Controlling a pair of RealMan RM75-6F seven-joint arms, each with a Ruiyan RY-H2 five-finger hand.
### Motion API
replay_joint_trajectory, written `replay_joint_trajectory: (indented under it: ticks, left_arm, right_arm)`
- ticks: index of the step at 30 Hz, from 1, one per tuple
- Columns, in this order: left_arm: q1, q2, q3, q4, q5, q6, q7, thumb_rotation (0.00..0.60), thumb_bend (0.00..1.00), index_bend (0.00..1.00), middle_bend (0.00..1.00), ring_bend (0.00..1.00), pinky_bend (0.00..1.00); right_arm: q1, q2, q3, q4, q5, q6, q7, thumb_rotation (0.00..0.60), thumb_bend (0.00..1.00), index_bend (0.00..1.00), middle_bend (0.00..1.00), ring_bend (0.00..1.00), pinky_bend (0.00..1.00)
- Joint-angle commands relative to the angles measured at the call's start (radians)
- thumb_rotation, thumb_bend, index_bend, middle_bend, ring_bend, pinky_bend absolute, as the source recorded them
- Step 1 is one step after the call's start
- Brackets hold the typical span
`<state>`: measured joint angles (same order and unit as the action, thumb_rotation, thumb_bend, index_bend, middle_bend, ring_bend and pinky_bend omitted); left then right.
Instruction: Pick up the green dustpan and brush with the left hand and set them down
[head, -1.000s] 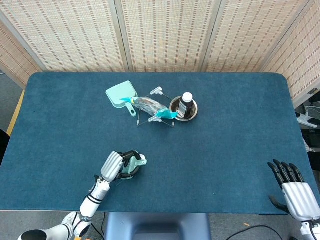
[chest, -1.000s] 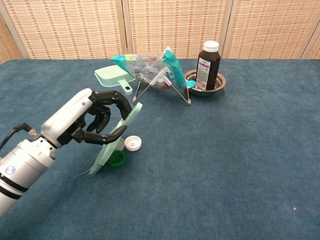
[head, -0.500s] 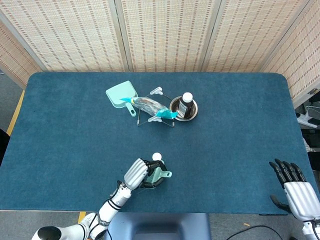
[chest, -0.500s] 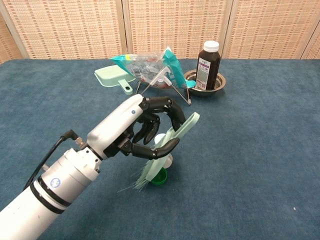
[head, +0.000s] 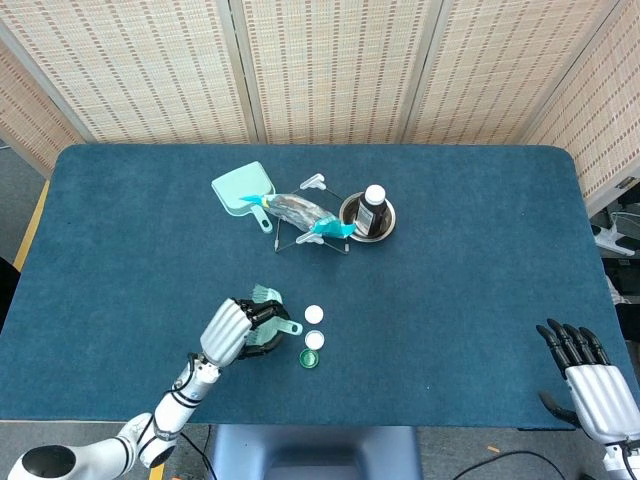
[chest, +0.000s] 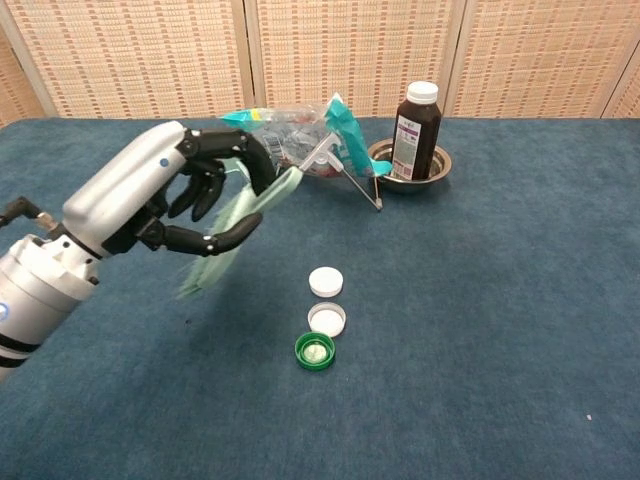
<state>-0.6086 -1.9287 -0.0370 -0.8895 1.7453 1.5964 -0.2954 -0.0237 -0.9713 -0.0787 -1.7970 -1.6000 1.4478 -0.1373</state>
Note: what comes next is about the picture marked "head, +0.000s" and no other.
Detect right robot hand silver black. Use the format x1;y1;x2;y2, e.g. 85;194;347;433
535;318;640;445

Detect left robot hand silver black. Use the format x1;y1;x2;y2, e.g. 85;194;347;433
199;298;291;369

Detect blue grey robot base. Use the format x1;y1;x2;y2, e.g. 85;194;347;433
207;424;424;480

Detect brown bottle white cap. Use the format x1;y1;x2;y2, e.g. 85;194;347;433
353;184;389;236

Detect black equipment stack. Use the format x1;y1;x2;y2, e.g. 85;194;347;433
602;255;640;342

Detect clear plastic bag teal ends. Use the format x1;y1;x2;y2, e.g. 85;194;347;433
240;192;357;239

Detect mint green dustpan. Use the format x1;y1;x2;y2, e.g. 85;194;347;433
210;160;276;235

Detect white power strip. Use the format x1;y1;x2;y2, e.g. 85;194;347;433
591;223;637;258

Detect steel bowl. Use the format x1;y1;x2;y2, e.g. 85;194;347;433
338;191;397;243

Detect blue felt table cover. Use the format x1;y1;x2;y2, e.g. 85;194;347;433
0;143;640;430

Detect black bulky object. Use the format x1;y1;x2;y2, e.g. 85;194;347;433
0;256;21;334

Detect bamboo screen panel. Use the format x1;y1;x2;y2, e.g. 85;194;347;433
522;0;640;214
238;0;442;146
0;39;87;177
405;0;624;146
0;0;252;145

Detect black floor cable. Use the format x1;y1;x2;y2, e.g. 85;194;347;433
452;449;569;480

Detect thin black cable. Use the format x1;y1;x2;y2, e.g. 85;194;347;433
179;430;217;480

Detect black wire rack with clips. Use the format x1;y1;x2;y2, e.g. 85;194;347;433
272;172;352;257

